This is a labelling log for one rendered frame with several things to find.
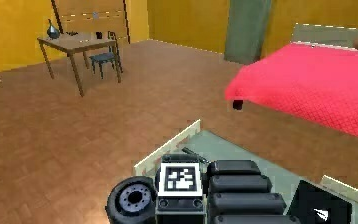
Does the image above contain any brown wooden table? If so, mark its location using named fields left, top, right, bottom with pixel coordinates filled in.
left=37, top=32, right=123, bottom=98

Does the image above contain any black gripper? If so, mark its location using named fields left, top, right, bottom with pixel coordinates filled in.
left=105, top=176, right=159, bottom=224

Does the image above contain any wooden shelf unit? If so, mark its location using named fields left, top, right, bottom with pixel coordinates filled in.
left=50, top=0, right=131, bottom=45

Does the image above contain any grey green door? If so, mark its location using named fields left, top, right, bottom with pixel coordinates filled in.
left=223, top=0, right=273, bottom=66

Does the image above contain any dark blue vase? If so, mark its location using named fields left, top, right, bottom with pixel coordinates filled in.
left=46, top=18, right=61, bottom=40

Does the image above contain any red bed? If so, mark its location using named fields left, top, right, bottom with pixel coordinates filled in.
left=224, top=23, right=358, bottom=142

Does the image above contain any dark blue chair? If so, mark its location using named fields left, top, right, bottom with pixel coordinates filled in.
left=88, top=31, right=124, bottom=80

